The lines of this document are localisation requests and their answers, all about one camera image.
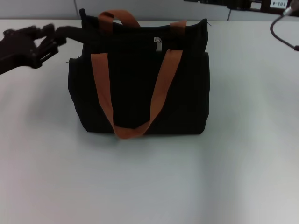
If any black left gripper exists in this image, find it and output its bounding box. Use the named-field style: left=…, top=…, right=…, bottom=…
left=0, top=22, right=85, bottom=76

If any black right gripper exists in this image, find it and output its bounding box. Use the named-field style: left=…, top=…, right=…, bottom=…
left=184, top=0, right=293, bottom=13

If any black bag with orange straps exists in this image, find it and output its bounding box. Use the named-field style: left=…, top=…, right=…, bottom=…
left=67, top=8, right=212, bottom=140

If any silver zipper pull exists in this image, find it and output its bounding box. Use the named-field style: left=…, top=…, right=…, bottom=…
left=153, top=35, right=163, bottom=52

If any right gripper cable with plug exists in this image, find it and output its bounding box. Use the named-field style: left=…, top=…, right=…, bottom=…
left=270, top=6, right=299, bottom=51

